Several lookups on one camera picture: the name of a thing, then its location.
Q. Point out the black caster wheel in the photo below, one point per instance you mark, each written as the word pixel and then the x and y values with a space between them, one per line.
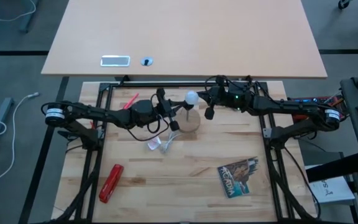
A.
pixel 343 3

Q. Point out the white frosted lightbulb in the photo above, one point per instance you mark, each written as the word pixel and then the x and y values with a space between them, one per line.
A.
pixel 192 97

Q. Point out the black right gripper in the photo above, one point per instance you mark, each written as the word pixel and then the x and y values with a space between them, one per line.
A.
pixel 235 96

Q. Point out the small blue round object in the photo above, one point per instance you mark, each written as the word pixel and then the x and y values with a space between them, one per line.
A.
pixel 147 61

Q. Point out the pink pen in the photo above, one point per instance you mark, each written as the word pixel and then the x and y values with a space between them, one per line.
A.
pixel 131 101

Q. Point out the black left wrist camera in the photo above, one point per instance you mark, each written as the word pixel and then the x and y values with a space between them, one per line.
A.
pixel 160 95

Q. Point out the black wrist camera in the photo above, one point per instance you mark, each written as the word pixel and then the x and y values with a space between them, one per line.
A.
pixel 220 83
pixel 160 95

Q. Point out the red stapler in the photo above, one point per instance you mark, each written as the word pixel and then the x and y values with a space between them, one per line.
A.
pixel 111 183

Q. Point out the black aluminium table frame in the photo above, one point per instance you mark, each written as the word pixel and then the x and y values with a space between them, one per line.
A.
pixel 166 84

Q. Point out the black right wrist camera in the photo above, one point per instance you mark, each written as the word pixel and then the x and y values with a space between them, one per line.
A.
pixel 220 83

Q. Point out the Acadia picture booklet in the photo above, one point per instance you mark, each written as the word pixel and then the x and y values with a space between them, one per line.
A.
pixel 236 179

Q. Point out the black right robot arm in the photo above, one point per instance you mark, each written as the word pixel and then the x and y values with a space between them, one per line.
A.
pixel 291 107

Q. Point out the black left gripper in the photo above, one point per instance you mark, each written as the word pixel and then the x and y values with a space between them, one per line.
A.
pixel 164 110

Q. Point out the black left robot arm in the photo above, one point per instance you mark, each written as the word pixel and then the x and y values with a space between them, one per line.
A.
pixel 98 113

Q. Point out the silver desk power plate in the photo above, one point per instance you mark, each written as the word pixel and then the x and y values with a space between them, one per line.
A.
pixel 115 61

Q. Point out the white printed paper sheet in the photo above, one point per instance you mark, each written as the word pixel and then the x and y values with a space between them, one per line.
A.
pixel 331 189

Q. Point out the grey desk leg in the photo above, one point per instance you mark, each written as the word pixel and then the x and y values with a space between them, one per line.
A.
pixel 27 26

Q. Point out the light wooden desk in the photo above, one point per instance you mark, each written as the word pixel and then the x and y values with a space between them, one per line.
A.
pixel 182 34

